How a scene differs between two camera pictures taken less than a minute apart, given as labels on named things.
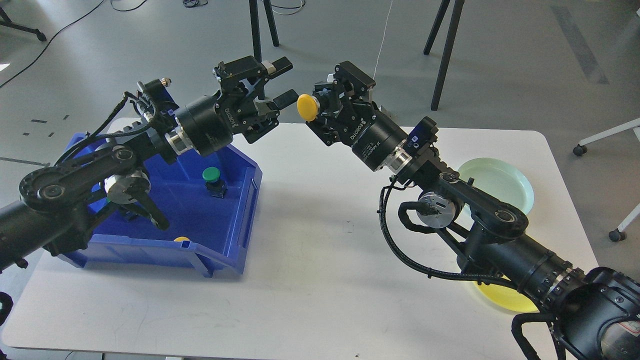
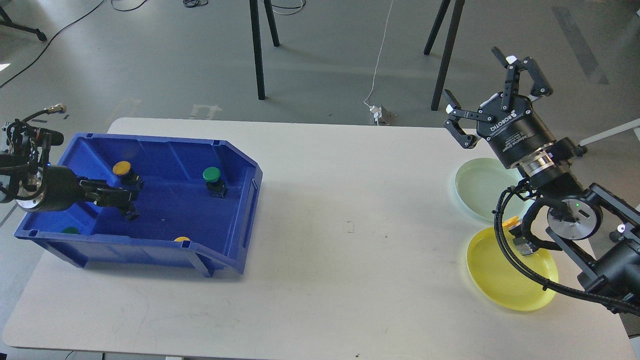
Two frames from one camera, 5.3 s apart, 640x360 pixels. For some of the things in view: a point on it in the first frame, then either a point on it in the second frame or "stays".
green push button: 217,187 stays
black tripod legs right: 456,12 stays
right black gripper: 373,136 to 515,134
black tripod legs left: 255,27 stays
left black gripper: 207,123 to 62,189
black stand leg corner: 5,21 stays
